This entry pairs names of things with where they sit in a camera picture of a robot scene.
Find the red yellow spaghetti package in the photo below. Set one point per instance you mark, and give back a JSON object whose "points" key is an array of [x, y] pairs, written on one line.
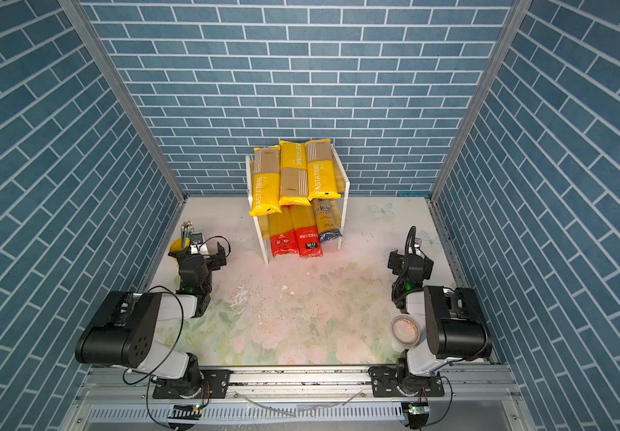
{"points": [[282, 233]]}

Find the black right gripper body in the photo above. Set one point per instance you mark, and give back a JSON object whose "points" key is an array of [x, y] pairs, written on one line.
{"points": [[399, 260]]}

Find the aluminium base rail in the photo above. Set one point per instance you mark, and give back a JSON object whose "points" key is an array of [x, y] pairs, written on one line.
{"points": [[466, 396]]}

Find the yellow Pastatime pasta package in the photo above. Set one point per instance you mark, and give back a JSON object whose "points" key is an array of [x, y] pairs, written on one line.
{"points": [[321, 174], [265, 181]]}

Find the yellow pen holder cup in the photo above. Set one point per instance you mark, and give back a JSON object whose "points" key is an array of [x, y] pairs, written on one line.
{"points": [[178, 245]]}

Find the round tape roll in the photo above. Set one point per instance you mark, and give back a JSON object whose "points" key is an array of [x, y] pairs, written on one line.
{"points": [[404, 332]]}

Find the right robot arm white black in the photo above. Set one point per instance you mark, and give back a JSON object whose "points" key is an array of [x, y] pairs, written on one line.
{"points": [[438, 327]]}

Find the blue spaghetti package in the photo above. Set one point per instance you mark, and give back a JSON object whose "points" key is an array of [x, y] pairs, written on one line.
{"points": [[327, 218]]}

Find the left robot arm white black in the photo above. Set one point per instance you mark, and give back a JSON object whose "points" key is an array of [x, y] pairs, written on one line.
{"points": [[122, 330]]}

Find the plain yellow pasta package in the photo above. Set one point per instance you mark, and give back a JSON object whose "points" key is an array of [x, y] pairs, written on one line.
{"points": [[293, 183]]}

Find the red labelled spaghetti package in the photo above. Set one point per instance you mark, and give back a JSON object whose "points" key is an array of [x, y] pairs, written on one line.
{"points": [[306, 232]]}

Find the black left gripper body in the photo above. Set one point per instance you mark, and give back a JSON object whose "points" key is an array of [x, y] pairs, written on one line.
{"points": [[215, 264]]}

